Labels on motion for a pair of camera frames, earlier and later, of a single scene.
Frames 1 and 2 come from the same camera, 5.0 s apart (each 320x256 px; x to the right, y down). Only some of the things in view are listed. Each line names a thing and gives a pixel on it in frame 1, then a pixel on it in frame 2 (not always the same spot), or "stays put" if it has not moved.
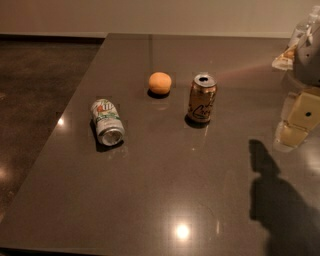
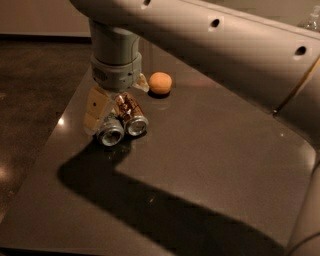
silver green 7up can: x=108 y=123 stays put
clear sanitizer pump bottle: x=302 y=28 stays put
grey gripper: x=307 y=65 → x=117 y=77
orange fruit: x=159 y=83 stays put
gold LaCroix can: x=202 y=94 → x=128 y=109
